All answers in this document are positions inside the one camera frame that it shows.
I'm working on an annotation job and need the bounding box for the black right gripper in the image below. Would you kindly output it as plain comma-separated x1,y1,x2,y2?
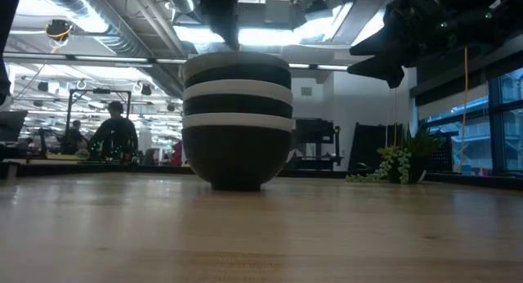
346,0,463,90

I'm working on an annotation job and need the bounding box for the black ceramic bowl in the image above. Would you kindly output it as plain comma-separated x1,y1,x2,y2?
182,93,294,119
181,124,293,192
183,64,293,90

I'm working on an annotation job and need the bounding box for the black upright panel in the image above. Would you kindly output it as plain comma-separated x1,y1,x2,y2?
349,122,405,172

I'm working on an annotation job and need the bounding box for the black equipment cart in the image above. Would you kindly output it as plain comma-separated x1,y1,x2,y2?
290,118,343,172

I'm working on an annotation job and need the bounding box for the green potted artificial plant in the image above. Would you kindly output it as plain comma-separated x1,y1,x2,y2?
345,125,441,185

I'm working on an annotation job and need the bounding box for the long ceiling light tube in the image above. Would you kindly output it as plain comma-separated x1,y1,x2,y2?
0,52,352,71

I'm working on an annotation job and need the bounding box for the red object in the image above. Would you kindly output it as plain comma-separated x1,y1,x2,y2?
170,140,184,167

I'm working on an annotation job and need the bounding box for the person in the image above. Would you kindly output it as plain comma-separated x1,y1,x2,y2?
66,119,87,155
87,101,139,160

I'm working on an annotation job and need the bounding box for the dark computer monitor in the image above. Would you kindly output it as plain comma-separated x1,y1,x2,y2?
0,110,29,143

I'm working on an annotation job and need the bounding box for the yellow hanging power cord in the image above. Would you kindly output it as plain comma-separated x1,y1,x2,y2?
461,47,470,172

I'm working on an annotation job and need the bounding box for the silver spiral ventilation duct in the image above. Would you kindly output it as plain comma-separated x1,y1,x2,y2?
36,0,185,98

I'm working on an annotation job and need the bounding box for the yellow ceiling cable reel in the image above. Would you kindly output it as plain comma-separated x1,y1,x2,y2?
44,19,75,43

